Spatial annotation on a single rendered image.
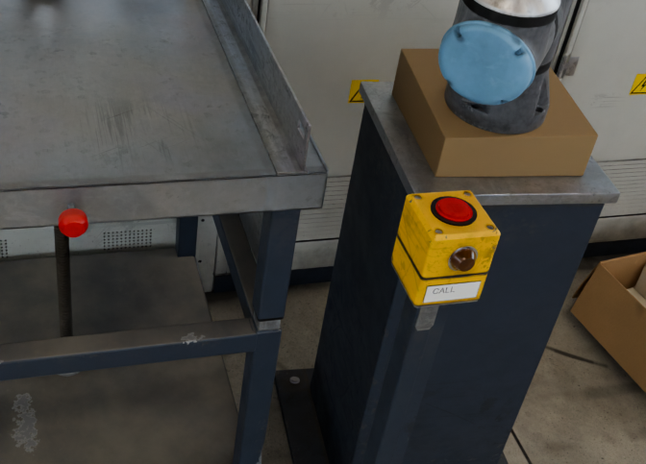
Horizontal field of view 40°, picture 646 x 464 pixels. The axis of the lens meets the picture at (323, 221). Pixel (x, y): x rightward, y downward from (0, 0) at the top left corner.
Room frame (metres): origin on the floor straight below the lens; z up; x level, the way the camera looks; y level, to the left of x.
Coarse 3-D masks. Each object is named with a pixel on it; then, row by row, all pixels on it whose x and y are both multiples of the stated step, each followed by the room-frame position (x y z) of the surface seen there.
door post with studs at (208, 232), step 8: (208, 216) 1.55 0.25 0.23; (208, 224) 1.55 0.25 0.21; (200, 232) 1.55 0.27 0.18; (208, 232) 1.55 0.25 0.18; (200, 240) 1.55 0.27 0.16; (208, 240) 1.55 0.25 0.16; (200, 248) 1.55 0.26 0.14; (208, 248) 1.55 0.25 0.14; (200, 256) 1.55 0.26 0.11; (208, 256) 1.55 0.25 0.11; (200, 264) 1.55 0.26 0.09; (208, 264) 1.55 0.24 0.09; (200, 272) 1.55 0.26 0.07; (208, 272) 1.56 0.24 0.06; (208, 280) 1.56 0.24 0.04; (208, 288) 1.56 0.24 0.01
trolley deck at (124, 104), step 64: (0, 0) 1.23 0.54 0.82; (64, 0) 1.27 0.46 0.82; (128, 0) 1.30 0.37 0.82; (192, 0) 1.35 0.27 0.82; (0, 64) 1.04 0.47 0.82; (64, 64) 1.07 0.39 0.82; (128, 64) 1.10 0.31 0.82; (192, 64) 1.13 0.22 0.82; (0, 128) 0.89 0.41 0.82; (64, 128) 0.91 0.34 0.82; (128, 128) 0.94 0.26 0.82; (192, 128) 0.96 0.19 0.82; (256, 128) 0.99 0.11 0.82; (0, 192) 0.77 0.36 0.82; (64, 192) 0.80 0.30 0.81; (128, 192) 0.82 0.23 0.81; (192, 192) 0.85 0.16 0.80; (256, 192) 0.88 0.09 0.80; (320, 192) 0.92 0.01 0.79
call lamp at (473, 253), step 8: (464, 248) 0.73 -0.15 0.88; (472, 248) 0.73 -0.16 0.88; (448, 256) 0.73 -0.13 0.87; (456, 256) 0.72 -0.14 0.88; (464, 256) 0.72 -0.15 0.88; (472, 256) 0.73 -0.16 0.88; (448, 264) 0.73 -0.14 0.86; (456, 264) 0.72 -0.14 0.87; (464, 264) 0.72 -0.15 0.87; (472, 264) 0.72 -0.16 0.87
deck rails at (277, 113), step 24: (216, 0) 1.35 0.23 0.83; (240, 0) 1.25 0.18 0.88; (216, 24) 1.27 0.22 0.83; (240, 24) 1.23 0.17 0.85; (240, 48) 1.20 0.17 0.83; (264, 48) 1.10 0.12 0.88; (240, 72) 1.13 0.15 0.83; (264, 72) 1.09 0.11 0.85; (264, 96) 1.07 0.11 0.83; (288, 96) 0.99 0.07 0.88; (264, 120) 1.01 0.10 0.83; (288, 120) 0.97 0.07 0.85; (264, 144) 0.95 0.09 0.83; (288, 144) 0.96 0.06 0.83; (288, 168) 0.91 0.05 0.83
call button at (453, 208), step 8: (440, 200) 0.78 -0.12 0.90; (448, 200) 0.78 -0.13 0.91; (456, 200) 0.78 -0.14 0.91; (440, 208) 0.76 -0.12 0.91; (448, 208) 0.77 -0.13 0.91; (456, 208) 0.77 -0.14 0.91; (464, 208) 0.77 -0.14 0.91; (448, 216) 0.75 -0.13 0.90; (456, 216) 0.75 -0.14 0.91; (464, 216) 0.76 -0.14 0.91
